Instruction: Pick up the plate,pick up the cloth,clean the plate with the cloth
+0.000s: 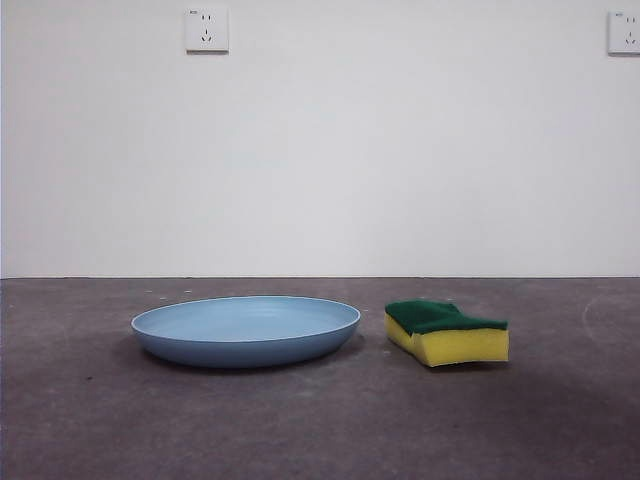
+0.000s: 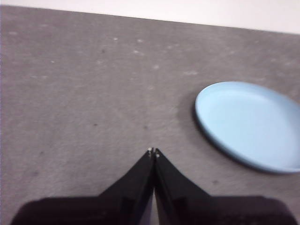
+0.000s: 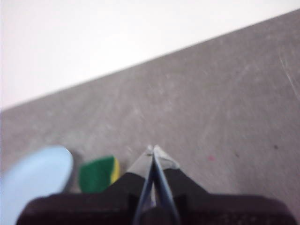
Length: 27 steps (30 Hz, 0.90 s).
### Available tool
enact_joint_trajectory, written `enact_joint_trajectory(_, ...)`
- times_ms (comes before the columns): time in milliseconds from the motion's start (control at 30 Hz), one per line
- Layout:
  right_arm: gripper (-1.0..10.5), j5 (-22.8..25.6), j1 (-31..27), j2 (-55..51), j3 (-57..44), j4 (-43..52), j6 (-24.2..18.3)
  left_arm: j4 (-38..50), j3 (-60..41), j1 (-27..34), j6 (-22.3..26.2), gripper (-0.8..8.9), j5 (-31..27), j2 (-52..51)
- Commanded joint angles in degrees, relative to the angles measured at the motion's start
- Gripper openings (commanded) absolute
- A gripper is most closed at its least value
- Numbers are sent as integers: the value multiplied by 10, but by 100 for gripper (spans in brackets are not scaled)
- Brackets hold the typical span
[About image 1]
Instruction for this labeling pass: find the light blue round plate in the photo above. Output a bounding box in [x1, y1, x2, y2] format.
[130, 295, 362, 370]

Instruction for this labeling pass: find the yellow sponge with green pad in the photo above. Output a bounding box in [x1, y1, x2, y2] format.
[383, 298, 511, 369]

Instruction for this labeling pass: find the white wall socket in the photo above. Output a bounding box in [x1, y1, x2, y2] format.
[185, 4, 232, 55]
[607, 10, 640, 57]

